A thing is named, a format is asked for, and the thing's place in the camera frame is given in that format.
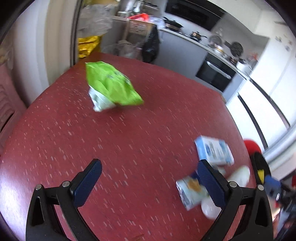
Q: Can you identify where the clear plastic bag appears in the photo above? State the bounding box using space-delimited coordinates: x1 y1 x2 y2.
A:
77 4 114 38

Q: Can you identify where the white refrigerator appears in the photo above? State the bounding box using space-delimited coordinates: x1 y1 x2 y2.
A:
225 39 296 158

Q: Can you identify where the green snack bag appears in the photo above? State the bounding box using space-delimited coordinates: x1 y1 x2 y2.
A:
85 61 144 112

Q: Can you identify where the black range hood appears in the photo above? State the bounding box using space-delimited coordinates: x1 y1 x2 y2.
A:
165 0 226 31

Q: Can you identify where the black wok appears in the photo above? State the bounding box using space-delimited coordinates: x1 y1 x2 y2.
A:
163 16 183 29

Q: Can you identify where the yellow foil bag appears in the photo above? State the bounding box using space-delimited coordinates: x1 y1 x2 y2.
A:
78 35 102 59

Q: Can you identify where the red stool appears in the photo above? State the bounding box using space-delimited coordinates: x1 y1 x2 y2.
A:
243 139 262 156

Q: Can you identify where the small cooking pot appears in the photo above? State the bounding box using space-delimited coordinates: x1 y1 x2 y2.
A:
190 31 207 40

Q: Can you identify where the black trash bin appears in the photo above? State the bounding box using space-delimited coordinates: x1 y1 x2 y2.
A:
250 152 271 185

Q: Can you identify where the black plastic bag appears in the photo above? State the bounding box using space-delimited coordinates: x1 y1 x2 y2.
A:
142 25 160 63

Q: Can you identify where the black built-in oven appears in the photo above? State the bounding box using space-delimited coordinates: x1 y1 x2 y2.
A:
196 54 236 92

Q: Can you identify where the blue white milk carton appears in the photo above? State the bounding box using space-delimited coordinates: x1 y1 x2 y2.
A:
194 136 234 166

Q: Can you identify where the large light green bottle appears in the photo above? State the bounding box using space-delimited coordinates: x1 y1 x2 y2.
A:
200 165 251 220

